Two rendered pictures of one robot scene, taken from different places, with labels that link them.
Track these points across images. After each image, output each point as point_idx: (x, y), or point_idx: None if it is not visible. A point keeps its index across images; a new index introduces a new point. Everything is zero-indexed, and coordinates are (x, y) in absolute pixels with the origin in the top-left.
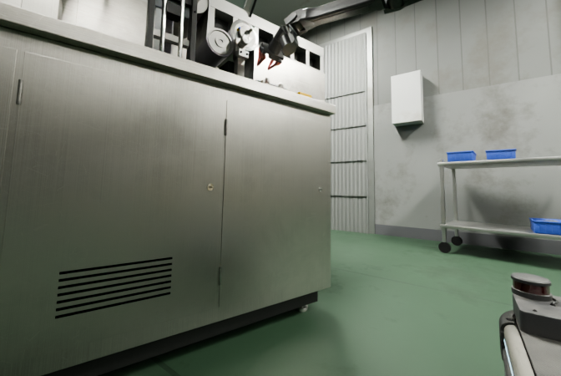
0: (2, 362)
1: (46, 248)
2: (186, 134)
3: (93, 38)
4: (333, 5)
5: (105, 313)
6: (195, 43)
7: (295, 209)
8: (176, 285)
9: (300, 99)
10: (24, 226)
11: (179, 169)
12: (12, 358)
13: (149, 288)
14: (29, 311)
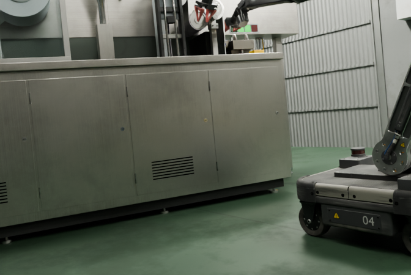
0: (140, 193)
1: (145, 152)
2: (189, 95)
3: (147, 61)
4: None
5: (169, 179)
6: None
7: (259, 127)
8: (196, 169)
9: (254, 57)
10: (137, 144)
11: (189, 113)
12: (143, 192)
13: (185, 170)
14: (145, 176)
